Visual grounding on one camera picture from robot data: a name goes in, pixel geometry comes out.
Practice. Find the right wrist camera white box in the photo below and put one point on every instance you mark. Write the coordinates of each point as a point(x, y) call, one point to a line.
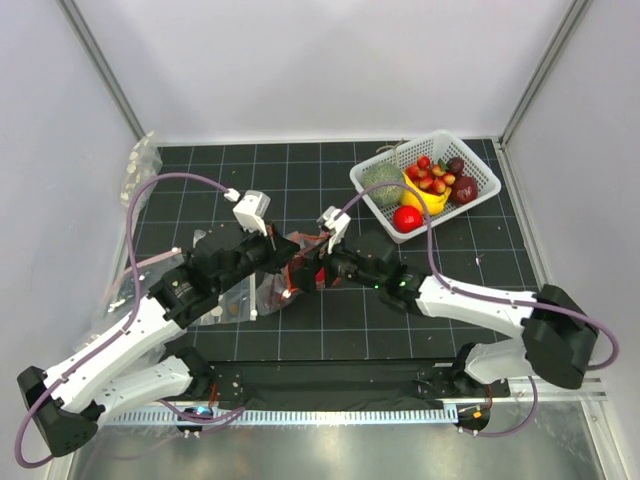
point(335, 224)

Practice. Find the small strawberries pile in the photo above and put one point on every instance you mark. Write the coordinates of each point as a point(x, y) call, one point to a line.
point(429, 177)

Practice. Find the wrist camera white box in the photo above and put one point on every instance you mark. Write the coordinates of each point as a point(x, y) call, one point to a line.
point(335, 224)
point(249, 212)

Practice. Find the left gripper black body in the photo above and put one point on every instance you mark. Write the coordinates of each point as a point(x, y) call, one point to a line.
point(265, 254)

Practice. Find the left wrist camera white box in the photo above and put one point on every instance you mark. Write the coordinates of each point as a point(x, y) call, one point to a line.
point(249, 212)

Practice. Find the clear zip bag red zipper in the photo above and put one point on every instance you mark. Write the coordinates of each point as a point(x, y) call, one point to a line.
point(305, 256)

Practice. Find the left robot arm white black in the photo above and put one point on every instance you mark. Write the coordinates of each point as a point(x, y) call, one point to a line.
point(70, 401)

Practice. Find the purple grape bunch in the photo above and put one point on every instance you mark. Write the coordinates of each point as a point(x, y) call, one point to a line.
point(270, 296)

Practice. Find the right aluminium frame post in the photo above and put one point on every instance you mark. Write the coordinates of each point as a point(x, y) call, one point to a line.
point(560, 39)

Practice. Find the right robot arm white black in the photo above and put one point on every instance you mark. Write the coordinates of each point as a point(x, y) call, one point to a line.
point(544, 334)

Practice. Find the left aluminium frame post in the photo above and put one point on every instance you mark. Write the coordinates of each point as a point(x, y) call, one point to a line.
point(88, 41)

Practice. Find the clear bag at wall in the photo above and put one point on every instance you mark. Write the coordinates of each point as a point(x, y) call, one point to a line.
point(144, 162)

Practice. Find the red pepper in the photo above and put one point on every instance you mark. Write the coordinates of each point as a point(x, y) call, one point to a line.
point(407, 218)

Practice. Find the yellow banana bunch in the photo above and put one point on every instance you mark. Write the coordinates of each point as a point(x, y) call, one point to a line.
point(417, 198)

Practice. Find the crumpled clear bag left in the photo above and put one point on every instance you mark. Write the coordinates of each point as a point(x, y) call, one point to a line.
point(119, 297)

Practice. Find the dark red apple right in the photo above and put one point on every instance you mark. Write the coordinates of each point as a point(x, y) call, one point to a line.
point(464, 190)

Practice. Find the white plastic fruit basket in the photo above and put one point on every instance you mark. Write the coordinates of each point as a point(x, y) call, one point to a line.
point(437, 146)

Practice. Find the dark red plum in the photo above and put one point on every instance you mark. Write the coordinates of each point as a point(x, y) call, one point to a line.
point(455, 165)

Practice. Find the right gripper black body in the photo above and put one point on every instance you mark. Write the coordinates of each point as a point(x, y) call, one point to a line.
point(340, 263)

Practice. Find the aluminium frame post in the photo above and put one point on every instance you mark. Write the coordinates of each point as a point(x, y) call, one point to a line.
point(88, 41)
point(560, 39)

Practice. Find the green netted melon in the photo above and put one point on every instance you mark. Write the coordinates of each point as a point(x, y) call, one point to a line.
point(388, 175)

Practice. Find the white slotted cable duct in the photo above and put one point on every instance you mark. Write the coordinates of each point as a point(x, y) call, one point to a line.
point(160, 416)

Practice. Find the bag of white discs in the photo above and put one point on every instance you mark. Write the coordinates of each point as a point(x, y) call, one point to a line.
point(237, 304)

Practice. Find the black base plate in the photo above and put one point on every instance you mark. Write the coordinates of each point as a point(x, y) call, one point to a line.
point(341, 386)

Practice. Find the black grid cutting mat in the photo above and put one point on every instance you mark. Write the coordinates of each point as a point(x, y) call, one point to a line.
point(482, 246)

